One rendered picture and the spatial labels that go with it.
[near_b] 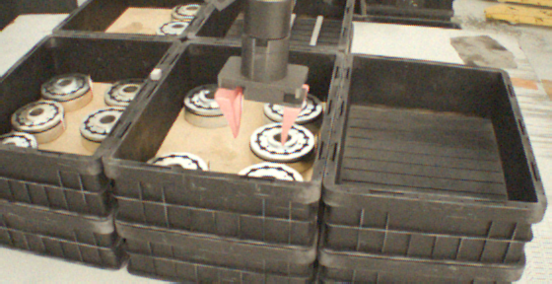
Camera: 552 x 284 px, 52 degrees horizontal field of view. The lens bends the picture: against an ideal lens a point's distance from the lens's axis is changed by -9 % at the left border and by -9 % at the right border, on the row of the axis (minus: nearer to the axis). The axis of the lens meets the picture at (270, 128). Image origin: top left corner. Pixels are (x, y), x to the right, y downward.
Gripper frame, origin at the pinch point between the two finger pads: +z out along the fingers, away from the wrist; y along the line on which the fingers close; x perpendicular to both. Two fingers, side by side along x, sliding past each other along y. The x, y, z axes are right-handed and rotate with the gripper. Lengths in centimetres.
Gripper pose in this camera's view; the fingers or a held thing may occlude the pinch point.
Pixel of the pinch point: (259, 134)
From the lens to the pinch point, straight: 80.4
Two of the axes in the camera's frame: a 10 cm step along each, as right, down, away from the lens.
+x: -2.1, 5.0, -8.4
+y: -9.8, -1.6, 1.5
